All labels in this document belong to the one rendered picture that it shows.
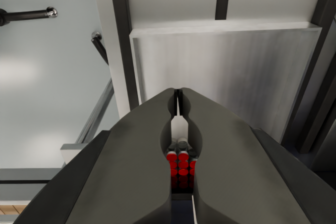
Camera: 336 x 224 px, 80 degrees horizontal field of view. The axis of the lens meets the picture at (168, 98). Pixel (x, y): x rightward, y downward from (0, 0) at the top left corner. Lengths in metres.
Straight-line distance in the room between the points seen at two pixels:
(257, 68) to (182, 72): 0.13
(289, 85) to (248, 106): 0.08
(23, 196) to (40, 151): 1.48
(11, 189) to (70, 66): 0.94
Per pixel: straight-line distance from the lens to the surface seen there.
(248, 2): 0.34
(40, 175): 0.65
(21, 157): 2.26
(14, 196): 0.65
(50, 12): 1.34
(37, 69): 1.57
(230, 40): 0.34
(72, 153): 0.52
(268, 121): 0.45
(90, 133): 0.79
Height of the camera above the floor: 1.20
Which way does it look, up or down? 57 degrees down
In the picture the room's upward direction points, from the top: 179 degrees counter-clockwise
